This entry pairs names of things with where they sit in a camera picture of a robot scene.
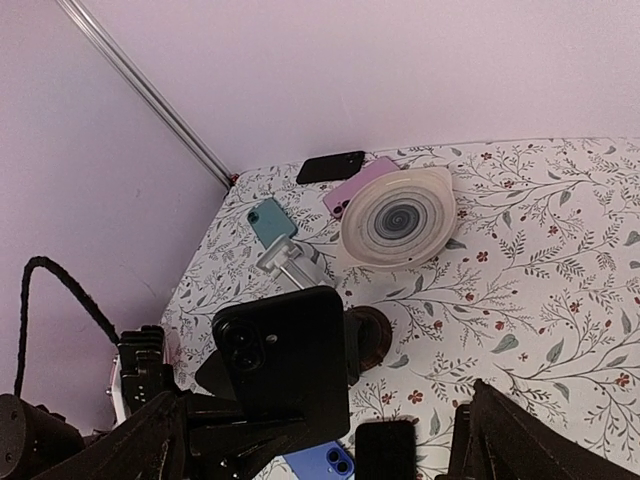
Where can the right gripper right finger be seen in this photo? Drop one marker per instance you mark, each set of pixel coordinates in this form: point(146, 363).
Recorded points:
point(495, 438)

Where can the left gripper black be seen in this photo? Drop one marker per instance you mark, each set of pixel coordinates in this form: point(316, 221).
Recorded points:
point(33, 439)

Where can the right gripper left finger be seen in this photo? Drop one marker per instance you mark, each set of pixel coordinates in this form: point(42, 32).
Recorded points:
point(150, 444)

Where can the small black phone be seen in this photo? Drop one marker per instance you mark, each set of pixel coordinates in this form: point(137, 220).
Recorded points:
point(286, 354)

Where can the round wooden base stand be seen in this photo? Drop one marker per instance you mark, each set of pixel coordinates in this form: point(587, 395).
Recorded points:
point(368, 335)

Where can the blue phone face down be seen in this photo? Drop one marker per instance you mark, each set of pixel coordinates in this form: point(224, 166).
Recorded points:
point(329, 461)

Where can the silver folding phone stand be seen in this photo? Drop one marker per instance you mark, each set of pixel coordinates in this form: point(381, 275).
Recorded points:
point(287, 265)

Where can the teal phone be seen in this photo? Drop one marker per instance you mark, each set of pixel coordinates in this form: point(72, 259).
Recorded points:
point(269, 221)

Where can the pink phone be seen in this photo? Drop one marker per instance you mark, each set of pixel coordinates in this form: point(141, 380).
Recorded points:
point(338, 198)

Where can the floral table mat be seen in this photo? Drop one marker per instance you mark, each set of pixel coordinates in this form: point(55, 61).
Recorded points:
point(537, 293)

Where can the white round dish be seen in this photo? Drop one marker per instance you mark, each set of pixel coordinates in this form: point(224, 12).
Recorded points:
point(398, 221)

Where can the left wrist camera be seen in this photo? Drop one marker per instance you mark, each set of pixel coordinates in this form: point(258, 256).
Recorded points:
point(140, 371)

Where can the left aluminium frame post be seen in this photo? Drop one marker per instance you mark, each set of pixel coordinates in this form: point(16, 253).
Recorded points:
point(107, 46)

